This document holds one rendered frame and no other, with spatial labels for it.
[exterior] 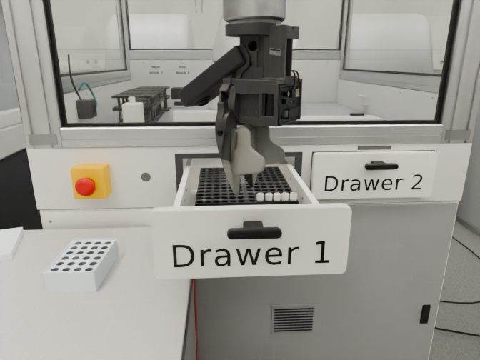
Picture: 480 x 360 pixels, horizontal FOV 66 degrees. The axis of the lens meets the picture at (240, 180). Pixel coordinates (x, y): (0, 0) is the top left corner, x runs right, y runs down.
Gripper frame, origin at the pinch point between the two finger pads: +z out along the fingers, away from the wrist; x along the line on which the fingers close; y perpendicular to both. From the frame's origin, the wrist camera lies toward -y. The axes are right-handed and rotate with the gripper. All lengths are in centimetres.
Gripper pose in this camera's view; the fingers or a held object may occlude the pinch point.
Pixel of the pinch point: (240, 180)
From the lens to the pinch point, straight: 52.0
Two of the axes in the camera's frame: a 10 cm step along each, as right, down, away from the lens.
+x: 5.3, -2.6, 8.0
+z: 0.0, 9.5, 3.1
